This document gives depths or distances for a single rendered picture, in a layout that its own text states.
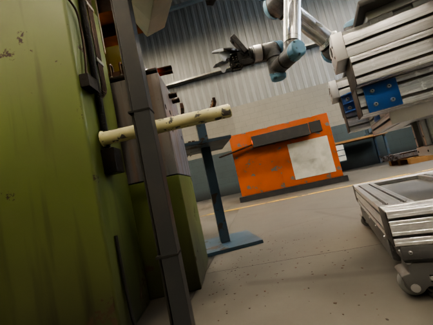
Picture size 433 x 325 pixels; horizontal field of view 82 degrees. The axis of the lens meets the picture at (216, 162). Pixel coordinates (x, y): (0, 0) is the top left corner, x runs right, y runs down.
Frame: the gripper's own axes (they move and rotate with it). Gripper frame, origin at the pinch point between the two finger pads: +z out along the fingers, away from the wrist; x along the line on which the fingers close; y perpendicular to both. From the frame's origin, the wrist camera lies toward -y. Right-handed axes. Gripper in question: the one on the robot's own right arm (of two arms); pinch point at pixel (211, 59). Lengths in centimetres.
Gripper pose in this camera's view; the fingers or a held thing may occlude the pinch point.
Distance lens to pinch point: 133.2
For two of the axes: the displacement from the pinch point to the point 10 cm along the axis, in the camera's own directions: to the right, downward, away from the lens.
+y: 2.1, 9.7, -1.0
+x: 0.4, 0.9, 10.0
